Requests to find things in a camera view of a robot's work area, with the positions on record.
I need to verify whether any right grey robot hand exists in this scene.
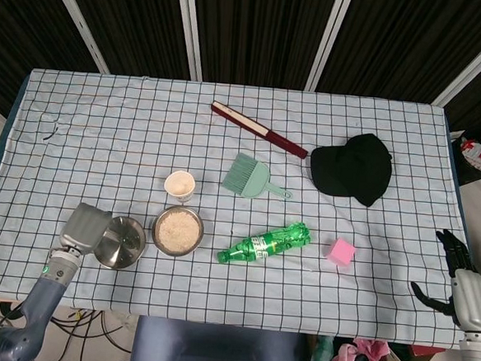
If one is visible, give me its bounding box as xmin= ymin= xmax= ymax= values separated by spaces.
xmin=407 ymin=227 xmax=481 ymax=333

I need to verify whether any white paper cup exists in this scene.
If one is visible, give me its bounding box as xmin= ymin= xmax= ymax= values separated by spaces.
xmin=163 ymin=169 xmax=197 ymax=205

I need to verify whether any white rice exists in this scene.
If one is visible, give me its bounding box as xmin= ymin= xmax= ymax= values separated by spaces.
xmin=155 ymin=209 xmax=201 ymax=254

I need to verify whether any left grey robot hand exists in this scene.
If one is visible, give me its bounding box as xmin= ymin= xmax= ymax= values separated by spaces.
xmin=58 ymin=200 xmax=114 ymax=259

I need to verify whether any green plastic bottle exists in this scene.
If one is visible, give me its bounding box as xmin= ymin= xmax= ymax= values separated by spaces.
xmin=217 ymin=214 xmax=314 ymax=270

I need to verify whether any black bag with red print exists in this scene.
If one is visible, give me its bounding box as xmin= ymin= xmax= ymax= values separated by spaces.
xmin=446 ymin=124 xmax=481 ymax=188

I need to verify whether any checkered white tablecloth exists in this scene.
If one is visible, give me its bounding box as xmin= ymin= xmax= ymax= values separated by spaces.
xmin=0 ymin=65 xmax=481 ymax=346

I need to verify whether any black baseball cap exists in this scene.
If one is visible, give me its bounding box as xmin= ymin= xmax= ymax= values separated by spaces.
xmin=306 ymin=129 xmax=395 ymax=210

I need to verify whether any black cable bundle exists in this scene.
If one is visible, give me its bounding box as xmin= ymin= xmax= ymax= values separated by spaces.
xmin=46 ymin=306 xmax=137 ymax=354

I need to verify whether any dark red folding fan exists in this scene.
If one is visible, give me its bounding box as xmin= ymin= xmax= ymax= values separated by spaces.
xmin=207 ymin=100 xmax=312 ymax=160

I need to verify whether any pink foam cube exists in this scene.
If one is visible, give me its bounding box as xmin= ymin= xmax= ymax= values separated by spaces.
xmin=325 ymin=237 xmax=357 ymax=273

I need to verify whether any white partition post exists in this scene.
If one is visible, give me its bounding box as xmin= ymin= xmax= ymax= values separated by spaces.
xmin=433 ymin=12 xmax=481 ymax=110
xmin=37 ymin=0 xmax=114 ymax=75
xmin=304 ymin=0 xmax=354 ymax=94
xmin=168 ymin=0 xmax=208 ymax=82

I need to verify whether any teal mini dustpan brush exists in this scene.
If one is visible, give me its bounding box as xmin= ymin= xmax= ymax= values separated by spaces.
xmin=221 ymin=152 xmax=297 ymax=204

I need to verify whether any steel bowl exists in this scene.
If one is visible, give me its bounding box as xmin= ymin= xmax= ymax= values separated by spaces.
xmin=148 ymin=204 xmax=206 ymax=260

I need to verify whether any empty steel plate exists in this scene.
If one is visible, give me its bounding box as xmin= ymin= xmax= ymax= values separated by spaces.
xmin=91 ymin=214 xmax=150 ymax=272

